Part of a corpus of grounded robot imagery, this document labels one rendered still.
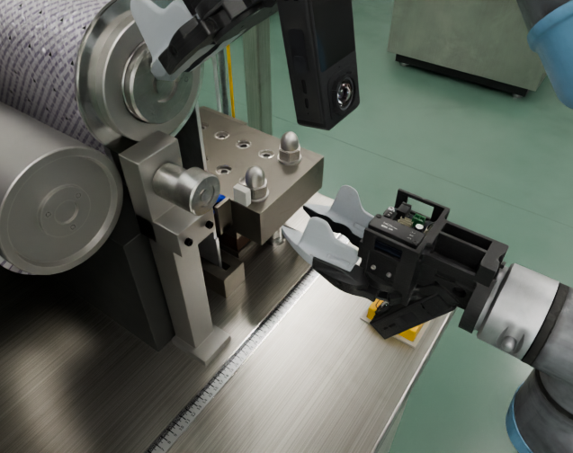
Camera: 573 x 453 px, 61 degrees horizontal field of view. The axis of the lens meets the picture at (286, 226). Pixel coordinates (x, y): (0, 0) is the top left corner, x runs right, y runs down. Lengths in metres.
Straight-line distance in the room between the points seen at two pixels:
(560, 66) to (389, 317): 0.34
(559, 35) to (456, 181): 2.27
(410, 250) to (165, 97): 0.26
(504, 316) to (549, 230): 1.95
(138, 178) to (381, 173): 2.05
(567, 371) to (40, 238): 0.44
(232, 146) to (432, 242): 0.41
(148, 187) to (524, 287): 0.34
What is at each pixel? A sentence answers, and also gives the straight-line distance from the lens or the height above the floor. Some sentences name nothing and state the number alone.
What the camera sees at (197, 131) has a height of 1.16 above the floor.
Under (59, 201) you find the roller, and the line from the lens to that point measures 0.45.
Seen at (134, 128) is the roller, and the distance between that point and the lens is 0.46.
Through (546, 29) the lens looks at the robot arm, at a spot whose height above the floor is 1.38.
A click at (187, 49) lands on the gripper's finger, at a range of 0.34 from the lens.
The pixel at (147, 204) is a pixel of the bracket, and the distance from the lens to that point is 0.47.
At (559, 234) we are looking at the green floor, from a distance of 2.39.
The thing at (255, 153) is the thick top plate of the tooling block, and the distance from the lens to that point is 0.74.
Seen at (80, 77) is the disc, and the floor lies 1.28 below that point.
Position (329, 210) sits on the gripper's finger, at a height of 1.10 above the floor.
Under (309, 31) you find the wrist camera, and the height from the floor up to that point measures 1.34.
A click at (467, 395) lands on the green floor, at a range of 1.73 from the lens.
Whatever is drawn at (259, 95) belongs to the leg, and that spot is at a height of 0.74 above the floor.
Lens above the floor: 1.45
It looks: 44 degrees down
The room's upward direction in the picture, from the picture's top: straight up
